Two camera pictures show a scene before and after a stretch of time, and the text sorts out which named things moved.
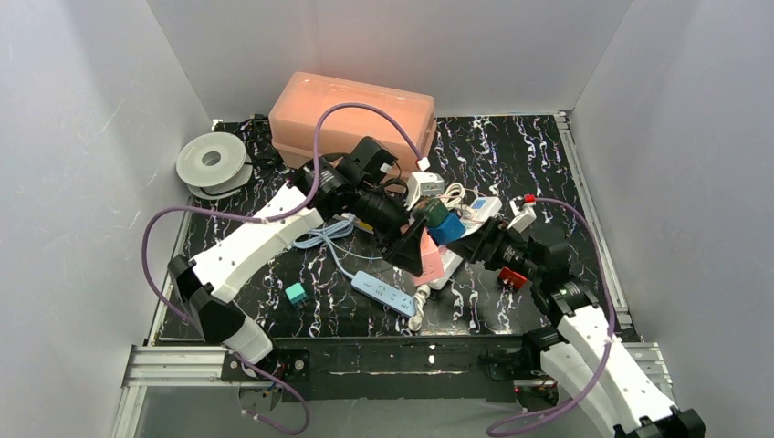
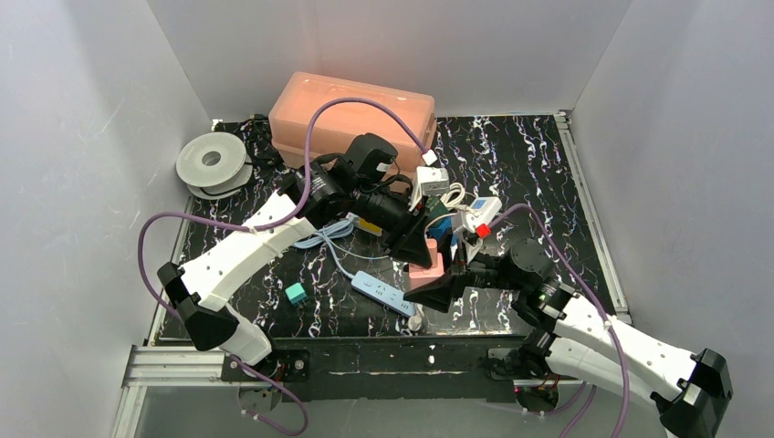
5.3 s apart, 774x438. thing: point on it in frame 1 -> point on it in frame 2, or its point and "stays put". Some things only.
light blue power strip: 386,293 stays put
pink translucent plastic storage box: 304,98 stays put
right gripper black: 477,238 -> 462,276
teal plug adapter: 297,295 stays put
